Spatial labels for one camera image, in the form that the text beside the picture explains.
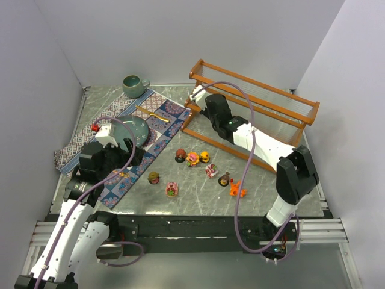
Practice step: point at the green ceramic mug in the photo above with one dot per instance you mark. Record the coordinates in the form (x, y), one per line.
(133, 86)

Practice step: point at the gold fork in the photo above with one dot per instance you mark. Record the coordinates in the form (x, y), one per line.
(122, 174)

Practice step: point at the brown-haired bun figurine toy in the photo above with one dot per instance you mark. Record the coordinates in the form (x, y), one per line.
(224, 180)

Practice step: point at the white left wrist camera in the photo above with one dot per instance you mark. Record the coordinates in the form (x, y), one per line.
(105, 134)

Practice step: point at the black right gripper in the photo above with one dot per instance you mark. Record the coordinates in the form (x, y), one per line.
(203, 111)

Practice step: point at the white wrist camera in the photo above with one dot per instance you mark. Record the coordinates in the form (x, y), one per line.
(197, 94)
(105, 134)

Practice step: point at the olive-hat figurine toy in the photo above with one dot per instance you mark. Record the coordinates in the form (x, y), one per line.
(153, 178)

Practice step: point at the gold butter knife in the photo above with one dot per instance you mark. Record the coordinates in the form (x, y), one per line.
(151, 113)

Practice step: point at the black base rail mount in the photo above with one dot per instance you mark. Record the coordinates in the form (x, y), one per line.
(201, 234)

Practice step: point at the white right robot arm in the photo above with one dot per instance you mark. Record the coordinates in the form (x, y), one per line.
(296, 174)

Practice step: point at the orange fox figurine toy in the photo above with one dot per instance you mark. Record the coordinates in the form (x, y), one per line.
(234, 189)

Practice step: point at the yellow duck figurine toy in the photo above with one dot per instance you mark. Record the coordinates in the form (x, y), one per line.
(204, 157)

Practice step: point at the red-haired figurine toy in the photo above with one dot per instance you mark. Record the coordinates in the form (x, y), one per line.
(180, 156)

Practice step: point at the pink sunflower pig toy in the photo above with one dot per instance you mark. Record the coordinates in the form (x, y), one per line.
(192, 159)

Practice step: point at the orange wooden two-tier shelf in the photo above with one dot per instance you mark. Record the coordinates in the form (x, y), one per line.
(276, 112)

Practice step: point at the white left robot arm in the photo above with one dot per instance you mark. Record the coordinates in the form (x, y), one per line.
(79, 231)

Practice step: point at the teal ceramic plate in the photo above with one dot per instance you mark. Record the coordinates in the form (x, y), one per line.
(137, 125)

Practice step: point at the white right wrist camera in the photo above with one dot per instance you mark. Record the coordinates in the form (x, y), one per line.
(197, 94)

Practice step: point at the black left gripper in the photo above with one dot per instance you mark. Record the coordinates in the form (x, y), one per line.
(121, 152)

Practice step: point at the strawberry cake toy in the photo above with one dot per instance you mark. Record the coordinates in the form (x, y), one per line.
(211, 170)

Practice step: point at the pink bear clover toy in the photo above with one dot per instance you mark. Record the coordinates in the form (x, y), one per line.
(172, 189)

